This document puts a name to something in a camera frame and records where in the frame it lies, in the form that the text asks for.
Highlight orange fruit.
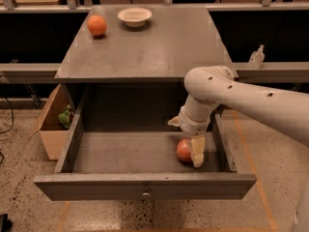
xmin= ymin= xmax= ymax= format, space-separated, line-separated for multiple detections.
xmin=87 ymin=15 xmax=107 ymax=36

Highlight metal drawer knob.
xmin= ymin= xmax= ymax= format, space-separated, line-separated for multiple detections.
xmin=142 ymin=191 xmax=152 ymax=199

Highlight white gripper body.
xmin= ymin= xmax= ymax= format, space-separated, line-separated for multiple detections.
xmin=178 ymin=105 xmax=212 ymax=136

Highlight grey open top drawer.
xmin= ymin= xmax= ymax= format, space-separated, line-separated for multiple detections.
xmin=34 ymin=88 xmax=256 ymax=201

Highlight grey wooden cabinet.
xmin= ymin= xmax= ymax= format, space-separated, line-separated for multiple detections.
xmin=56 ymin=5 xmax=232 ymax=132

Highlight cardboard box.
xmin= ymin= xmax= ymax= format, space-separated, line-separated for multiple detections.
xmin=31 ymin=84 xmax=72 ymax=160

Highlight red apple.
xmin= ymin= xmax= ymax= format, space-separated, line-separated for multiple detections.
xmin=176 ymin=138 xmax=192 ymax=162

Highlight white bowl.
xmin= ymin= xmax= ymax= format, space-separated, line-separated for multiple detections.
xmin=118 ymin=7 xmax=153 ymax=28

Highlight black object floor corner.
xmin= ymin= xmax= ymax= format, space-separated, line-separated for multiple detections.
xmin=0 ymin=214 xmax=12 ymax=232

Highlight black cable on floor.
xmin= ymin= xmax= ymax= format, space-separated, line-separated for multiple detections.
xmin=0 ymin=95 xmax=15 ymax=164

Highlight clear sanitizer bottle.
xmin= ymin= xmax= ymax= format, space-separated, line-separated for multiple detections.
xmin=248 ymin=44 xmax=265 ymax=69

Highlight green bag in box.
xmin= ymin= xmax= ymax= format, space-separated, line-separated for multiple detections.
xmin=58 ymin=106 xmax=73 ymax=130

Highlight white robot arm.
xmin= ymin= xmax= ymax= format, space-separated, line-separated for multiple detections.
xmin=168 ymin=66 xmax=309 ymax=168

